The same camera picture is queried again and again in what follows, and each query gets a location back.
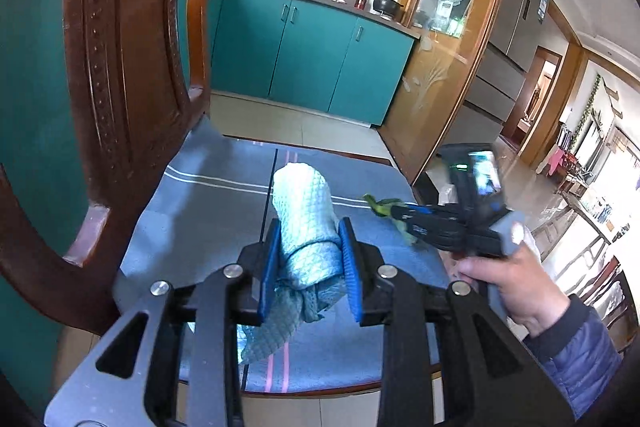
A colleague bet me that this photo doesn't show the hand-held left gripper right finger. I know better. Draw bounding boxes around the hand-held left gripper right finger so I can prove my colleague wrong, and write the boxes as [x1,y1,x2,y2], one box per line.
[338,216,577,427]

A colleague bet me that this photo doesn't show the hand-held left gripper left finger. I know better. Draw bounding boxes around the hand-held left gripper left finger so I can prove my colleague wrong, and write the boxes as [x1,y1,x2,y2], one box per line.
[44,218,284,427]

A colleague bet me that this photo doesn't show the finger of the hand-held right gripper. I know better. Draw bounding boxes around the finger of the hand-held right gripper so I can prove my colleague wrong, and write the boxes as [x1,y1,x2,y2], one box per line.
[400,218,427,241]
[389,203,436,217]

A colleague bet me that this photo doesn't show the green wrapper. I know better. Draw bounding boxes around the green wrapper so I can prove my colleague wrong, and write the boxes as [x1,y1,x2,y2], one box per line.
[362,193,421,247]

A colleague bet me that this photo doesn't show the light blue waffle cloth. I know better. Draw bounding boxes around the light blue waffle cloth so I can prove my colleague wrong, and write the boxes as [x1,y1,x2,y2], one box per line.
[239,162,351,365]

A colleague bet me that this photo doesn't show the person's right forearm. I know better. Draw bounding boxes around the person's right forearm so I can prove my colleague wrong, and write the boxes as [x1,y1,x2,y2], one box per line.
[522,294,624,423]

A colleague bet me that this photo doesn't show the person's right hand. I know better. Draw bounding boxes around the person's right hand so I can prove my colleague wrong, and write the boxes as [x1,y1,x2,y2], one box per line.
[456,239,572,339]

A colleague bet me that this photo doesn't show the blue striped seat cushion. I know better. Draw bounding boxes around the blue striped seat cushion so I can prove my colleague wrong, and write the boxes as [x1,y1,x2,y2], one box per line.
[112,114,451,395]

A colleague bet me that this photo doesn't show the pink hanging garment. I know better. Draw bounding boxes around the pink hanging garment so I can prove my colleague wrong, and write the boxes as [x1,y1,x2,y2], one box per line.
[547,147,567,176]

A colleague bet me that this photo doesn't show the cluttered dining table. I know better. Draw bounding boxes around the cluttered dining table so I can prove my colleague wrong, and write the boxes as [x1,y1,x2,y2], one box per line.
[554,184,632,250]

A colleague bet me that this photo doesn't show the wood framed glass sliding door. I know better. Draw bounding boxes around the wood framed glass sliding door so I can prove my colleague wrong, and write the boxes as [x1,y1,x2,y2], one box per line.
[377,0,517,188]

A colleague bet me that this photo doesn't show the green garland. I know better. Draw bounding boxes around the green garland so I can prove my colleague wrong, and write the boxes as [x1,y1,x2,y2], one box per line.
[574,74,602,150]

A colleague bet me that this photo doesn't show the dark wooden dining chair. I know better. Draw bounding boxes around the dark wooden dining chair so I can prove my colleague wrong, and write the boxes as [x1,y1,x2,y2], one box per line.
[587,257,640,350]

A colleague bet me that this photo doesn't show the teal lower kitchen cabinets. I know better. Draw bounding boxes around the teal lower kitchen cabinets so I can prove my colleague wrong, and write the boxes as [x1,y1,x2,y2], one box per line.
[177,0,417,128]

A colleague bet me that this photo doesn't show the small black lidded pot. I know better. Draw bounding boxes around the small black lidded pot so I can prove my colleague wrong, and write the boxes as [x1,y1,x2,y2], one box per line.
[370,0,405,20]

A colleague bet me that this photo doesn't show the silver refrigerator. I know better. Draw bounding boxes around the silver refrigerator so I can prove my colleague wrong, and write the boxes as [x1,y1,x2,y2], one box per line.
[462,0,552,128]

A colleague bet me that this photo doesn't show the teal cabinet side panel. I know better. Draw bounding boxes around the teal cabinet side panel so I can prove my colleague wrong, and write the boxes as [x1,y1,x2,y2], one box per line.
[0,0,93,408]

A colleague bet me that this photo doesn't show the wooden doorway frame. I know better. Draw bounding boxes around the wooden doorway frame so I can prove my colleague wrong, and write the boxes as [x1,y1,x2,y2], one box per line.
[500,47,564,148]

